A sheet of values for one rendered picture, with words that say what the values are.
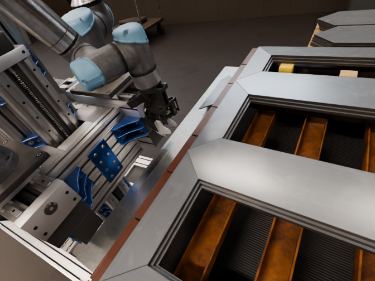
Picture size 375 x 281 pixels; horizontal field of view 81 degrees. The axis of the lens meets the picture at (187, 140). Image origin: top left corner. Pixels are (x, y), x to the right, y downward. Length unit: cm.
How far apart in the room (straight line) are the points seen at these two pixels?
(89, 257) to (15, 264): 127
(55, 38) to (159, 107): 30
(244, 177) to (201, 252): 27
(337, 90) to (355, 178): 39
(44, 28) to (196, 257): 72
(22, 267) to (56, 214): 140
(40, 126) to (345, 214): 92
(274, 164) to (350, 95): 41
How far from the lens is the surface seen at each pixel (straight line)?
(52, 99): 90
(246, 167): 68
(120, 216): 91
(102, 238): 91
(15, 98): 84
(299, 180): 67
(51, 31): 64
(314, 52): 123
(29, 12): 63
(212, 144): 75
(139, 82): 60
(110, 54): 55
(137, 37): 56
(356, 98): 95
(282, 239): 77
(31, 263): 204
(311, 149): 97
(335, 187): 68
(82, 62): 55
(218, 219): 79
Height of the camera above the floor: 139
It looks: 44 degrees down
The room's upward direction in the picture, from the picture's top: 18 degrees counter-clockwise
